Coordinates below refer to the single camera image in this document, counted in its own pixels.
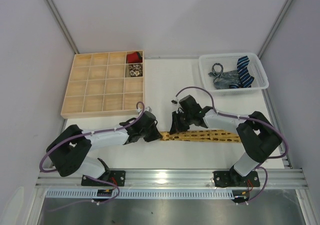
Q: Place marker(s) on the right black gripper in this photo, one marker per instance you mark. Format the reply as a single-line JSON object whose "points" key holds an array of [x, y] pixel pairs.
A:
{"points": [[178, 121]]}

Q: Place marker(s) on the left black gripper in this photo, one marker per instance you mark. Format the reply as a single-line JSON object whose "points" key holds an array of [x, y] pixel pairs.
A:
{"points": [[149, 130]]}

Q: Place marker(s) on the yellow patterned tie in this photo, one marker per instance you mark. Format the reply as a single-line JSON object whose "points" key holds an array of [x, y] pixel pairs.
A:
{"points": [[214, 136]]}

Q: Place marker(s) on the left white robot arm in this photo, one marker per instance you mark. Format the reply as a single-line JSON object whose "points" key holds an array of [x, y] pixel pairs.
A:
{"points": [[69, 151]]}

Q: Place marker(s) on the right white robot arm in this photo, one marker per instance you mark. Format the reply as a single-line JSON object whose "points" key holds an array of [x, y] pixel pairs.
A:
{"points": [[258, 137]]}

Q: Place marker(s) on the rolled floral tie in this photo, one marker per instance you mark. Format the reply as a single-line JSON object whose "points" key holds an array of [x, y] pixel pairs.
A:
{"points": [[135, 70]]}

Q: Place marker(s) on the wooden compartment tray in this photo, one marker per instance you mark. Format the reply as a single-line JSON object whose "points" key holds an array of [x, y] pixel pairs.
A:
{"points": [[99, 85]]}

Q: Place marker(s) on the grey paisley tie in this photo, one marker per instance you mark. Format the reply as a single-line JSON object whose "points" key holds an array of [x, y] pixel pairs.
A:
{"points": [[220, 78]]}

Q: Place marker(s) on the rolled red tie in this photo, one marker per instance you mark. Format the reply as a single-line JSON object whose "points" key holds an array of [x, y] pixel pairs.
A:
{"points": [[134, 57]]}

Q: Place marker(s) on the white plastic basket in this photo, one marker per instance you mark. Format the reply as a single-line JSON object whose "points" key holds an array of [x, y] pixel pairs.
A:
{"points": [[229, 62]]}

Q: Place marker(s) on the blue striped tie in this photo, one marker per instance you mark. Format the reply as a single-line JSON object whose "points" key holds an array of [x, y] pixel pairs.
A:
{"points": [[244, 79]]}

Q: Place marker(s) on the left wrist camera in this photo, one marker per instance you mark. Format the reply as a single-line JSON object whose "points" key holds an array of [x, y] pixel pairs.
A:
{"points": [[148, 109]]}

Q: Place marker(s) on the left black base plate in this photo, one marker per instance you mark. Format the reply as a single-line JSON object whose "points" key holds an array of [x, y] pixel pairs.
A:
{"points": [[116, 177]]}

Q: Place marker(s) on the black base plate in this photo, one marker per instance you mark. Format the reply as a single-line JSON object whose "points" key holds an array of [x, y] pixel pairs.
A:
{"points": [[116, 177], [226, 178]]}

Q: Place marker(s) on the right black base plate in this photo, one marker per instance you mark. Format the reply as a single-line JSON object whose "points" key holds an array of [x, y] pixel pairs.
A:
{"points": [[226, 178]]}

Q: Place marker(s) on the white slotted cable duct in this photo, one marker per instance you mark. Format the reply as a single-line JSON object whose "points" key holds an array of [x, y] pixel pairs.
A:
{"points": [[207, 194]]}

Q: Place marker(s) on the aluminium mounting rail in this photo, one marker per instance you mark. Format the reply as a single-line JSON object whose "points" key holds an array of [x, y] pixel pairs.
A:
{"points": [[278, 179]]}

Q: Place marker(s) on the left aluminium frame post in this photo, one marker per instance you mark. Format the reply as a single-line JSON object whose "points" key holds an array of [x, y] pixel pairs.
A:
{"points": [[61, 24]]}

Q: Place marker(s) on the aluminium frame post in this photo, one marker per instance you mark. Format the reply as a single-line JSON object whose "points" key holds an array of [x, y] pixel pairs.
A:
{"points": [[275, 26], [61, 24]]}

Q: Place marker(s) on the right aluminium frame post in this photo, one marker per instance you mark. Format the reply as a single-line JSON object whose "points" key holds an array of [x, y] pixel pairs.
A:
{"points": [[275, 26]]}

